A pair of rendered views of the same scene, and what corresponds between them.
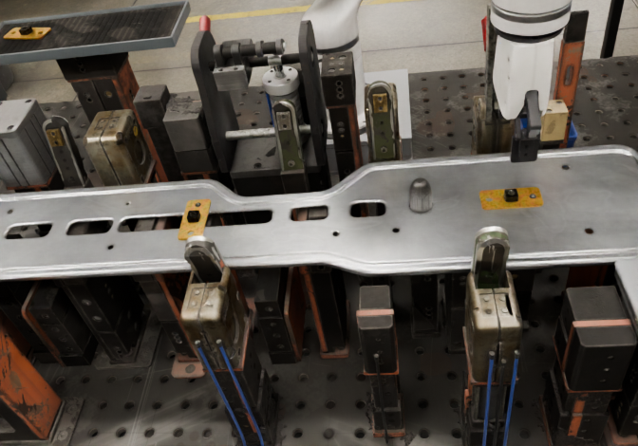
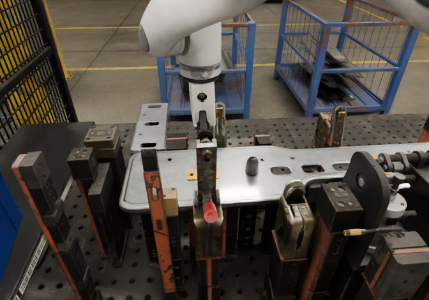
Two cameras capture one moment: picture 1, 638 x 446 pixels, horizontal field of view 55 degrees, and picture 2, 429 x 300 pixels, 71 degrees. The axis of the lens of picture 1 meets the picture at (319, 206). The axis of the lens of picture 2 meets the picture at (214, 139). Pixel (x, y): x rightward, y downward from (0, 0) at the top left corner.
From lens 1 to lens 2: 1.25 m
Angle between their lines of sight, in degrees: 101
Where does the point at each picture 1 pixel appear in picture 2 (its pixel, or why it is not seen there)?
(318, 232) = (301, 158)
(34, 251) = not seen: outside the picture
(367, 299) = (267, 139)
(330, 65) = (344, 191)
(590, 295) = (177, 145)
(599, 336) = (179, 135)
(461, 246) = (228, 153)
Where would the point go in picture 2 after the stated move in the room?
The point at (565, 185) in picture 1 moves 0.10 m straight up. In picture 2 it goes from (172, 182) to (168, 149)
